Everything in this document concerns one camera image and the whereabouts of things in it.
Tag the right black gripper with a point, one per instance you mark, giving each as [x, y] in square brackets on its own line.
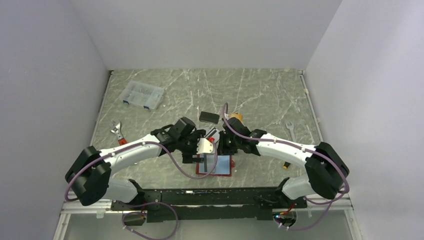
[222, 149]

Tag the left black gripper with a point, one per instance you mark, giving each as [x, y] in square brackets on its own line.
[187, 157]

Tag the single white stripe card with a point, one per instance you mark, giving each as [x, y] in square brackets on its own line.
[205, 163]

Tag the red leather wallet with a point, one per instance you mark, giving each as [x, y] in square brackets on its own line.
[222, 167]

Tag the white magnetic stripe card stack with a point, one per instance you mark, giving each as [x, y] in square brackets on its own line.
[213, 133]

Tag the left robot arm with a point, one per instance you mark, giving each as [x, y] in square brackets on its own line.
[90, 179]

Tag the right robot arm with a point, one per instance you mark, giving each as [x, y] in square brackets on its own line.
[325, 172]

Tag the orange card stack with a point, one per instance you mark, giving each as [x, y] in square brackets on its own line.
[237, 116]

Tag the black card holder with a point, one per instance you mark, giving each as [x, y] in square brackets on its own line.
[208, 117]

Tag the yellow black screwdriver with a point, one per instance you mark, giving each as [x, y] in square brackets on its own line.
[286, 165]

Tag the clear plastic organizer box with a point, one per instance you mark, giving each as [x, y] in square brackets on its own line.
[142, 95]

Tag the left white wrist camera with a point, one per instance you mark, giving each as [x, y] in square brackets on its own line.
[204, 146]

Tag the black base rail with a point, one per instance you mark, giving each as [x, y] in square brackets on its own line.
[259, 203]

